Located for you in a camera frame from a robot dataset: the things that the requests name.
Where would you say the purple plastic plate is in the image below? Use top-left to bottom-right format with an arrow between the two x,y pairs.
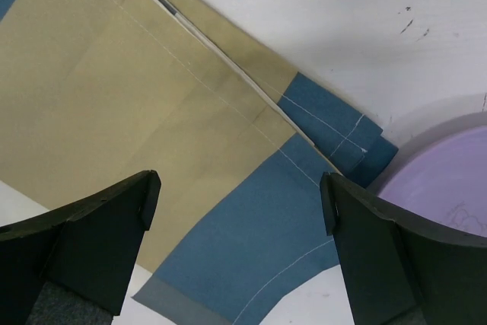
375,112 -> 486,237

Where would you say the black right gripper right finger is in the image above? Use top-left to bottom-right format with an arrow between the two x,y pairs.
320,173 -> 486,324

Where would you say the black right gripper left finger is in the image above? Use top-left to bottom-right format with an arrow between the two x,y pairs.
1,170 -> 161,324

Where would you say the blue and beige placemat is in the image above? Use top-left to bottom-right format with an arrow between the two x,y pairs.
1,0 -> 396,324

